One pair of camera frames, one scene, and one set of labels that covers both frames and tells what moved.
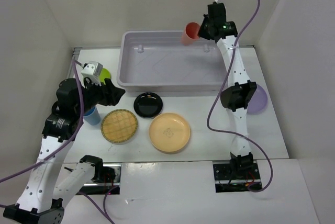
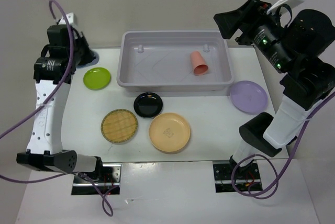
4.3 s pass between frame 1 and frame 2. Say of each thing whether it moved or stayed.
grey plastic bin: stayed
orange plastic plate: stayed
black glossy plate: stayed
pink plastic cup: moved
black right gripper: moved
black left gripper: moved
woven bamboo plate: stayed
